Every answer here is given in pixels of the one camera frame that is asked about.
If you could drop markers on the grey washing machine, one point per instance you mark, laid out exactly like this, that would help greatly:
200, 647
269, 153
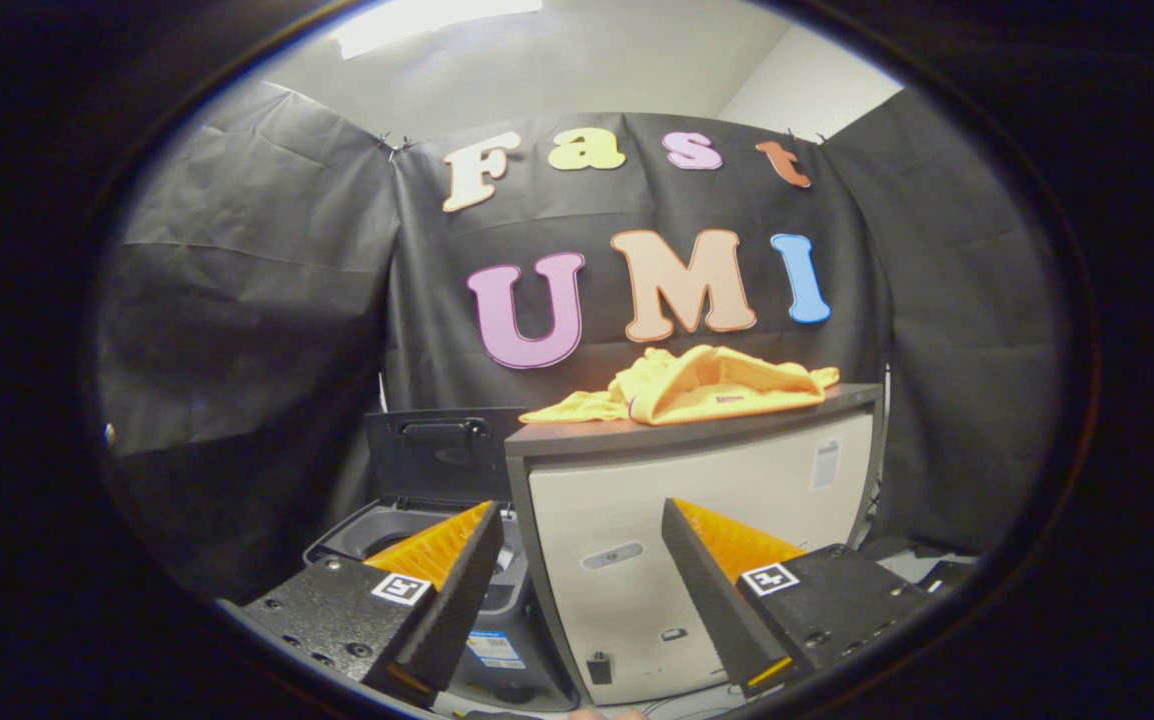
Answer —
347, 540

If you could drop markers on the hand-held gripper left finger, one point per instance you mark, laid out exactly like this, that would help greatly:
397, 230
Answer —
457, 600

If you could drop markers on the orange clothes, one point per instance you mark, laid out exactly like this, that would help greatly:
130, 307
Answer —
697, 390

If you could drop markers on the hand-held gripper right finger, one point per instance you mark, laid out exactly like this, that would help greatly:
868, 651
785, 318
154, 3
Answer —
707, 590

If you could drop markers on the black backdrop cloth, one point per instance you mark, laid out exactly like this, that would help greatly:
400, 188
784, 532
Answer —
287, 300

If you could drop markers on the beige cabinet with dark frame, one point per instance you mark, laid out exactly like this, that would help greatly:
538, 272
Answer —
627, 500

